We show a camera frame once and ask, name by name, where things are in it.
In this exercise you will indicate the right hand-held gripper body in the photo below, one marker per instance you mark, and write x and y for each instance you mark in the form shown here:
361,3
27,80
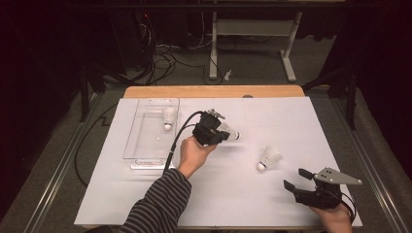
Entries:
322,197

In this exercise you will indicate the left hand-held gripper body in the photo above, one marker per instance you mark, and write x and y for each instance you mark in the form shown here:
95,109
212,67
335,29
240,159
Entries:
205,132

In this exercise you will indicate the white shuttlecock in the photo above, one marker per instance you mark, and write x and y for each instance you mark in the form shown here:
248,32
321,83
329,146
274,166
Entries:
270,157
226,127
169,116

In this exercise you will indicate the clear plastic tray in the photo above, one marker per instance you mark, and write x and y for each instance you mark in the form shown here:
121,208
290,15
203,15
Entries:
145,136

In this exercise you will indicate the person's right hand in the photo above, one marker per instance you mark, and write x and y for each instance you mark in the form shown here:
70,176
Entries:
335,220

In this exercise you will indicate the person's left hand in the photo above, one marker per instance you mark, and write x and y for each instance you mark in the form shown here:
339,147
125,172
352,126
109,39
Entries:
192,155

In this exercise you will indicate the wooden table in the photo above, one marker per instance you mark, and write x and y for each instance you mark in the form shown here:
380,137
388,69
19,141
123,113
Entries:
210,91

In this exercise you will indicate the white table mat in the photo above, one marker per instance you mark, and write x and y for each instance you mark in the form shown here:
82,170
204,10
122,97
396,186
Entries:
243,200

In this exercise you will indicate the small white floor object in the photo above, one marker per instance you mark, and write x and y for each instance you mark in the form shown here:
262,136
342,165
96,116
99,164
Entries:
228,75

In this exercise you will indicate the black metal stand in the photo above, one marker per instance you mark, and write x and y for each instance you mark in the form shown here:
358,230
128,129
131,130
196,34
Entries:
351,106
84,103

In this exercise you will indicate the black equipment tower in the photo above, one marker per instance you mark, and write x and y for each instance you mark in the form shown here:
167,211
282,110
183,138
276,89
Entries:
129,39

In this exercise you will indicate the aluminium floor rail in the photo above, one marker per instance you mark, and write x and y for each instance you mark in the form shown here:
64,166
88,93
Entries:
60,174
377,186

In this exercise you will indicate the white metal desk frame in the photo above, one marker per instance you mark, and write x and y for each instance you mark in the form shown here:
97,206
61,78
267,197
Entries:
256,27

